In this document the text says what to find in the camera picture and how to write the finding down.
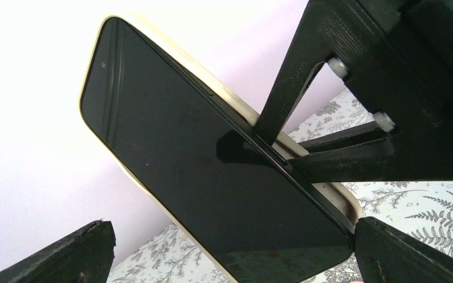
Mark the beige phone case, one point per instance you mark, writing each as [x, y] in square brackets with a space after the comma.
[218, 90]

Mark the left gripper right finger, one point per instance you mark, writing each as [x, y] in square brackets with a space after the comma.
[386, 254]

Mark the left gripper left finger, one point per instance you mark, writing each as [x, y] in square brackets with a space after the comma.
[85, 255]

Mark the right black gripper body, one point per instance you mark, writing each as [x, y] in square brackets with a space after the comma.
[406, 79]

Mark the floral table mat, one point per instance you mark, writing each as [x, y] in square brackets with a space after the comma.
[423, 210]

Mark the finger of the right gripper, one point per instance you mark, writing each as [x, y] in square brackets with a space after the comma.
[357, 154]
[328, 30]

